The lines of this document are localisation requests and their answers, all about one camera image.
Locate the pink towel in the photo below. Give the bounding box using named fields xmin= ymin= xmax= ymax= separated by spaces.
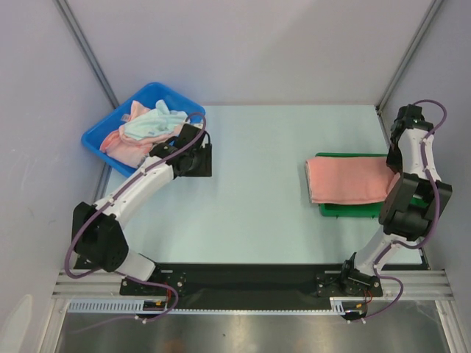
xmin=99 ymin=113 xmax=183 ymax=168
xmin=305 ymin=157 xmax=400 ymax=205

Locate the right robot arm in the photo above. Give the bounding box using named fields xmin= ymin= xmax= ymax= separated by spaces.
xmin=339 ymin=101 xmax=453 ymax=296

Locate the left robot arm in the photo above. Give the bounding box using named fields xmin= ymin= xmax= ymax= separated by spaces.
xmin=68 ymin=124 xmax=212 ymax=294

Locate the green plastic tray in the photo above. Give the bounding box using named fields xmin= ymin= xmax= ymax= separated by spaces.
xmin=314 ymin=152 xmax=424 ymax=218

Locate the light blue towel in bin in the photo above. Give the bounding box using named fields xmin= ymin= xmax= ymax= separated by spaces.
xmin=120 ymin=99 xmax=188 ymax=141

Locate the pink towel in bin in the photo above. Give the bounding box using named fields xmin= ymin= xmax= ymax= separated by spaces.
xmin=99 ymin=113 xmax=183 ymax=168

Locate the blue plastic bin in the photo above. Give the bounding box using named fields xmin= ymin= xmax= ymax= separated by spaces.
xmin=82 ymin=82 xmax=205 ymax=177

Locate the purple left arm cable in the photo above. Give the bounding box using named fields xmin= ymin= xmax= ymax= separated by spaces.
xmin=64 ymin=112 xmax=213 ymax=334

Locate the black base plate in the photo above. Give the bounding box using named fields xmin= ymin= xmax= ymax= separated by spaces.
xmin=73 ymin=257 xmax=430 ymax=312

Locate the aluminium frame rail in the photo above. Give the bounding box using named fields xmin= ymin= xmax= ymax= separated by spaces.
xmin=52 ymin=270 xmax=454 ymax=301

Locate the white slotted cable duct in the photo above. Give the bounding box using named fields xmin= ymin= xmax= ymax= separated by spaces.
xmin=68 ymin=299 xmax=167 ymax=314

